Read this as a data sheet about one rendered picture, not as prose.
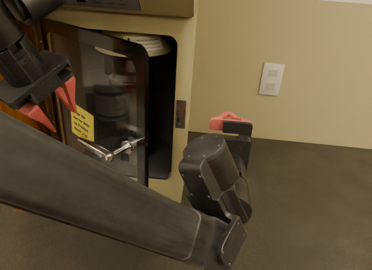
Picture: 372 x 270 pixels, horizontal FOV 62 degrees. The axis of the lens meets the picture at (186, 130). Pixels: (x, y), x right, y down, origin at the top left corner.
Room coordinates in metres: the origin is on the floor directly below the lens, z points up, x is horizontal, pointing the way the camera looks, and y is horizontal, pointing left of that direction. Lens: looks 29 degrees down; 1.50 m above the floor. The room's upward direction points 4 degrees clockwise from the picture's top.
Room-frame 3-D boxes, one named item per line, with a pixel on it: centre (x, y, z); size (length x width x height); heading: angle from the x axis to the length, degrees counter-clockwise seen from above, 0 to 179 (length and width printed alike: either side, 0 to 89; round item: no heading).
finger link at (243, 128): (0.47, -0.07, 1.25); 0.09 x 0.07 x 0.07; 178
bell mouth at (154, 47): (0.73, 0.13, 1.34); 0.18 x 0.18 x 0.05
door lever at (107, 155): (0.48, 0.15, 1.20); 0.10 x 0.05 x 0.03; 53
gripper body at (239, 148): (0.40, -0.07, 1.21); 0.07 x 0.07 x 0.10; 88
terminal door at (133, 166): (0.54, 0.19, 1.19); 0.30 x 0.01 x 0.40; 53
